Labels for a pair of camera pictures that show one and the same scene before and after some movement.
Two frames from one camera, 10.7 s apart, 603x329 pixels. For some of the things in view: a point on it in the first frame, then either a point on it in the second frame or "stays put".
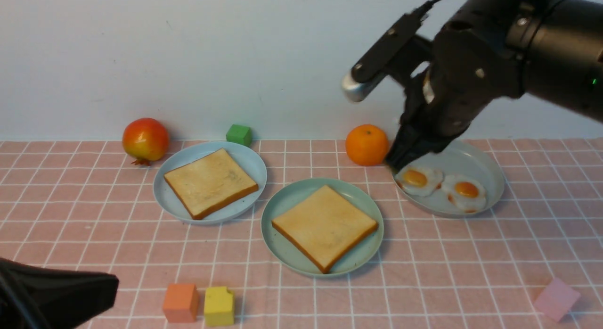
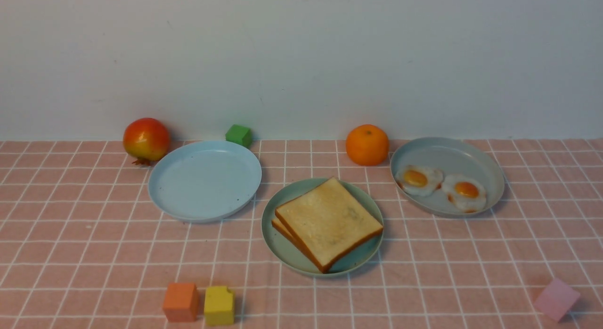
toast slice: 209,183 -> 329,222
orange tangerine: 366,144 stays put
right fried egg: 467,192 stays put
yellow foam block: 218,307 stays put
